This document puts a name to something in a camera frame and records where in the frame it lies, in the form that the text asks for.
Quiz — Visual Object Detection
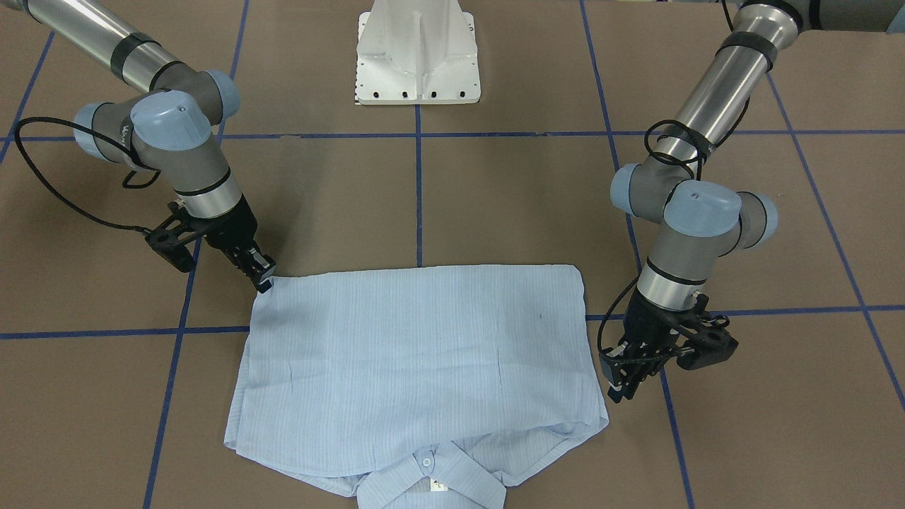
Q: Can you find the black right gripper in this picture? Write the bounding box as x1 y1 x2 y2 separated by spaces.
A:
206 194 276 294

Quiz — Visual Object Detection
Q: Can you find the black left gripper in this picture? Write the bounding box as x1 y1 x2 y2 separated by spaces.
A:
599 290 698 404

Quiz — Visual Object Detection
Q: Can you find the light blue button-up shirt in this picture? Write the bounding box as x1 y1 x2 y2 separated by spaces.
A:
224 264 609 508

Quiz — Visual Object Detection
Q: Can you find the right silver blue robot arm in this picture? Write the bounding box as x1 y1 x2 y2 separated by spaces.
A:
4 1 276 293

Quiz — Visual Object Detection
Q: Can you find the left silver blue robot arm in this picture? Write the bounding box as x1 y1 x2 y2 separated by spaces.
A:
598 1 903 403

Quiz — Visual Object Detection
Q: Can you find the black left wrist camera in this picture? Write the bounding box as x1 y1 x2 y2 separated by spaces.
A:
675 292 738 370

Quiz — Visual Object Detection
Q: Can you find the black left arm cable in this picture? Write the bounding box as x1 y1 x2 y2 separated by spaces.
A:
594 92 750 361

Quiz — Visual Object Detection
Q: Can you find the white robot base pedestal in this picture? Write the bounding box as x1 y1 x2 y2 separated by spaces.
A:
354 1 481 105

